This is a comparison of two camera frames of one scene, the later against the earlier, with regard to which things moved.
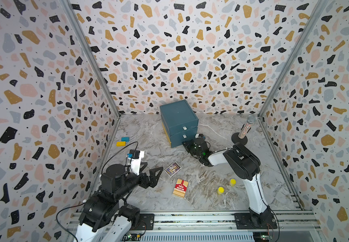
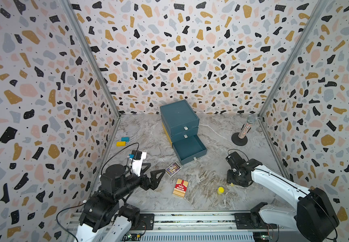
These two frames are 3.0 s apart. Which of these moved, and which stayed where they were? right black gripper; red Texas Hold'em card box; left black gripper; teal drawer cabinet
Moved: right black gripper
Stayed: red Texas Hold'em card box; left black gripper; teal drawer cabinet
